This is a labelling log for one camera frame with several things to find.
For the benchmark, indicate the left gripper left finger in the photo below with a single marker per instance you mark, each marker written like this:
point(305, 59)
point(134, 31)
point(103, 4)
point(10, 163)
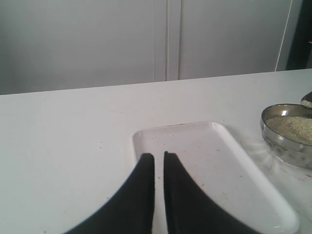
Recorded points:
point(131, 209)

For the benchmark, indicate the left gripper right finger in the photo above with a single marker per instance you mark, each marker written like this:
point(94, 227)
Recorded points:
point(188, 209)

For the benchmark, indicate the brown wooden spoon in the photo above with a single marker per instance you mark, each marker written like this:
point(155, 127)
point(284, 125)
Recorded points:
point(306, 101)

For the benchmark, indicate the steel bowl with rice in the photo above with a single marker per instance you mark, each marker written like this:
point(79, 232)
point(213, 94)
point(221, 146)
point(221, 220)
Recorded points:
point(287, 130)

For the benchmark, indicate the white rectangular plastic tray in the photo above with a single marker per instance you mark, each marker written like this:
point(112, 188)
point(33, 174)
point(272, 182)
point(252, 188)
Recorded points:
point(223, 170)

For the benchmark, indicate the white cabinet doors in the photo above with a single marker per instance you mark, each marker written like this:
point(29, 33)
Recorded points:
point(65, 44)

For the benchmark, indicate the black vertical post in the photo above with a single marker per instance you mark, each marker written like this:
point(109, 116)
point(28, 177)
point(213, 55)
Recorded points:
point(300, 55)

